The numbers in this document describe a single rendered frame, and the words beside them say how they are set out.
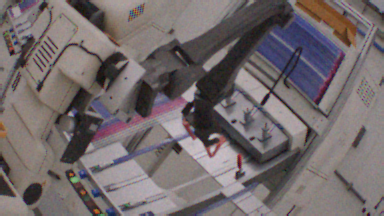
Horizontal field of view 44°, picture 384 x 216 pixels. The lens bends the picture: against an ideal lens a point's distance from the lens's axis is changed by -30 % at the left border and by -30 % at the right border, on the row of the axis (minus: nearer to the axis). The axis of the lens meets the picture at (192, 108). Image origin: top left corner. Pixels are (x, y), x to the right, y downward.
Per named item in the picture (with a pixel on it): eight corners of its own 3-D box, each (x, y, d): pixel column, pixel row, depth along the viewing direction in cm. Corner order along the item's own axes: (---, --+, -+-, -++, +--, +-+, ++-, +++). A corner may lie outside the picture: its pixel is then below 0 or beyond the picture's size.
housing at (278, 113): (287, 164, 219) (293, 136, 210) (215, 96, 251) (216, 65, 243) (302, 155, 222) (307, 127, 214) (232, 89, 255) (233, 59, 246)
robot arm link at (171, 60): (147, 57, 137) (162, 75, 135) (180, 42, 143) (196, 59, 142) (132, 83, 143) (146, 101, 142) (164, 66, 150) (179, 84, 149)
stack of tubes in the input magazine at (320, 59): (314, 103, 211) (343, 50, 208) (236, 36, 245) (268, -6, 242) (325, 113, 221) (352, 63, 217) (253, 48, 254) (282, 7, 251)
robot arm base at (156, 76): (117, 57, 133) (153, 88, 128) (143, 44, 138) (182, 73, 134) (110, 86, 138) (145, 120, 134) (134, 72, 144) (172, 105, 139)
